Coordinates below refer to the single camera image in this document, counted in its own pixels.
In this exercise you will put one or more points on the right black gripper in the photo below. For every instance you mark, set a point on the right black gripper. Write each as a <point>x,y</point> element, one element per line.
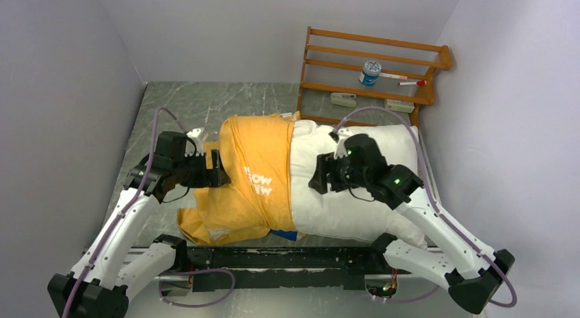
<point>323,166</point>

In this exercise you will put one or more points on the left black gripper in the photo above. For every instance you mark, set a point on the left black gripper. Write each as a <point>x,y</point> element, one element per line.
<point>219,176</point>

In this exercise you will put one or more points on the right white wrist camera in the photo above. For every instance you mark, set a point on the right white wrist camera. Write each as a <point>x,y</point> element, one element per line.
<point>340,138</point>

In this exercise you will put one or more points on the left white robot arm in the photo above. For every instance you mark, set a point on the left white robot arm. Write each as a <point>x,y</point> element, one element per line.
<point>101,283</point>

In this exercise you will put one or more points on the white pen on shelf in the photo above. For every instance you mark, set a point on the white pen on shelf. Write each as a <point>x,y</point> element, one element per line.
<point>393,76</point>

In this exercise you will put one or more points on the aluminium frame rail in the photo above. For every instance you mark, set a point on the aluminium frame rail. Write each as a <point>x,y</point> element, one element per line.
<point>354,260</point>

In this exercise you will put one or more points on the white box under shelf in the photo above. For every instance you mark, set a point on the white box under shelf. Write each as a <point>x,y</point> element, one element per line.
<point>400,106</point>

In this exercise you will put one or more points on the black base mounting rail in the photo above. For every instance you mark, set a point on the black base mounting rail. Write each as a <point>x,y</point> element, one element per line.
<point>222,268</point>

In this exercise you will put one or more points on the white red marker pen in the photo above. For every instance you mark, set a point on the white red marker pen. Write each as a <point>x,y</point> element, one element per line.
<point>410,83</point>

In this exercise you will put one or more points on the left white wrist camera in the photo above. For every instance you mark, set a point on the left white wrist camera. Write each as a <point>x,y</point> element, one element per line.
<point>196,139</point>

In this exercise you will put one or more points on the white green rectangular device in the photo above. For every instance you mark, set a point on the white green rectangular device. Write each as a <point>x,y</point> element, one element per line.
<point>343,99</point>

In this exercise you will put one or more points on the orange wooden shelf rack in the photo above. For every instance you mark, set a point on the orange wooden shelf rack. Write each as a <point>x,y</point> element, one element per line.
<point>332,62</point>

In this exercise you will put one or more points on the blue white jar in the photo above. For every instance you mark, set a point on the blue white jar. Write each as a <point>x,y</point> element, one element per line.
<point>370,72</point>

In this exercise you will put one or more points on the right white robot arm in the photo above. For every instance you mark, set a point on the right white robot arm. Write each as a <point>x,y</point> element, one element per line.
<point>468,269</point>

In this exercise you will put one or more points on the white pillow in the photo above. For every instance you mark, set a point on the white pillow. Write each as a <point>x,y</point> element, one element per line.
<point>346,216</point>

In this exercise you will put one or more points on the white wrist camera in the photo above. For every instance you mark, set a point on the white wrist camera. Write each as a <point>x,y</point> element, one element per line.
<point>196,139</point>
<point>340,138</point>

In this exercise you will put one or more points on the blue orange cartoon pillowcase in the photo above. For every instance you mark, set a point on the blue orange cartoon pillowcase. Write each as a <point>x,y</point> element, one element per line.
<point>255,152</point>

